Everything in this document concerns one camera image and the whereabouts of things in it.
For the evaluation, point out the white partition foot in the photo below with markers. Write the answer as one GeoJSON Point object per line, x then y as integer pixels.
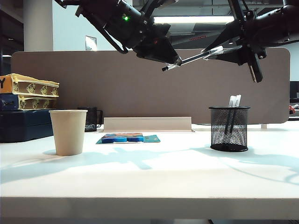
{"type": "Point", "coordinates": [263, 126]}

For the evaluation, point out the yellow orange printed box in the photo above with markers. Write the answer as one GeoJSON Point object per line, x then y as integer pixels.
{"type": "Point", "coordinates": [30, 86]}

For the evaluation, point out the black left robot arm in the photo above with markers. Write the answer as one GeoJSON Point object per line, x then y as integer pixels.
{"type": "Point", "coordinates": [105, 14]}

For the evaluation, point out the dark background monitor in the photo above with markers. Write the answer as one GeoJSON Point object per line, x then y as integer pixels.
{"type": "Point", "coordinates": [294, 91]}

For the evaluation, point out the beige paper cup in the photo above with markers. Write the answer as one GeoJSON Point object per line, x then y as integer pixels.
{"type": "Point", "coordinates": [69, 133]}

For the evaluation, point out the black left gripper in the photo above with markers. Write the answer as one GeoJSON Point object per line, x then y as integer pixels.
{"type": "Point", "coordinates": [149, 37]}

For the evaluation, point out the blue yellow printed box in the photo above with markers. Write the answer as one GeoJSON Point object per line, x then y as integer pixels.
{"type": "Point", "coordinates": [32, 103]}

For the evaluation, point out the teal magnet letters pack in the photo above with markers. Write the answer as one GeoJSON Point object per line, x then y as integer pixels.
{"type": "Point", "coordinates": [121, 139]}

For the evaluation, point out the black mug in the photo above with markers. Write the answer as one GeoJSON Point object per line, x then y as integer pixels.
{"type": "Point", "coordinates": [91, 119]}

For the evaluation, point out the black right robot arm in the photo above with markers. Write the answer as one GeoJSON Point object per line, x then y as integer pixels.
{"type": "Point", "coordinates": [280, 23]}

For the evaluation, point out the black right camera bracket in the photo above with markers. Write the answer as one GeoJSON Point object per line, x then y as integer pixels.
{"type": "Point", "coordinates": [236, 9]}

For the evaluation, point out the clear black gel pen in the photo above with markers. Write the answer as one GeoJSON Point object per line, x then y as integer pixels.
{"type": "Point", "coordinates": [191, 58]}
{"type": "Point", "coordinates": [232, 101]}

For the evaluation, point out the white pens in holder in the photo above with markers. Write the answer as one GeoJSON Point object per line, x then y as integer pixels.
{"type": "Point", "coordinates": [237, 100]}

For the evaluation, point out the brown desk partition panel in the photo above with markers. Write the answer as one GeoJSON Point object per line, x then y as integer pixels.
{"type": "Point", "coordinates": [149, 93]}

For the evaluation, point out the dark blue case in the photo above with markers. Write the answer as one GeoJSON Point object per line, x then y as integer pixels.
{"type": "Point", "coordinates": [23, 128]}

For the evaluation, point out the silver wall sign plate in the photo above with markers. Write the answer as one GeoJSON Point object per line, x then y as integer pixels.
{"type": "Point", "coordinates": [91, 43]}

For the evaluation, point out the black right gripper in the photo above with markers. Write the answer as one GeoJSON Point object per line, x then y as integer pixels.
{"type": "Point", "coordinates": [251, 49]}

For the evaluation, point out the black mesh pen holder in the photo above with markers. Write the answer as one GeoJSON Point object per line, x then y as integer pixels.
{"type": "Point", "coordinates": [229, 137]}

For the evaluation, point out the red background object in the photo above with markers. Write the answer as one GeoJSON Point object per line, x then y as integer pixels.
{"type": "Point", "coordinates": [292, 109]}

